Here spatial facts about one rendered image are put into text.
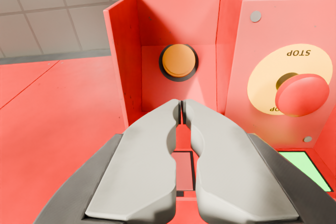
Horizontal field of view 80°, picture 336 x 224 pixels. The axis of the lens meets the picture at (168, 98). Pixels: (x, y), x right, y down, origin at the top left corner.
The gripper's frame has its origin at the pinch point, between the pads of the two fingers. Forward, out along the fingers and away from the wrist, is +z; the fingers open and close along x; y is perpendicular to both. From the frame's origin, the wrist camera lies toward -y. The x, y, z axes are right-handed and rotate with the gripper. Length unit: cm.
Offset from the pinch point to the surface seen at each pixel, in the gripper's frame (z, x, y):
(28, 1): 84, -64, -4
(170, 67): 10.8, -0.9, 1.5
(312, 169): 3.6, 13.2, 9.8
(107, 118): 30.8, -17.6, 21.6
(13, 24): 85, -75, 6
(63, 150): 20.6, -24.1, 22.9
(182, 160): 4.8, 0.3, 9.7
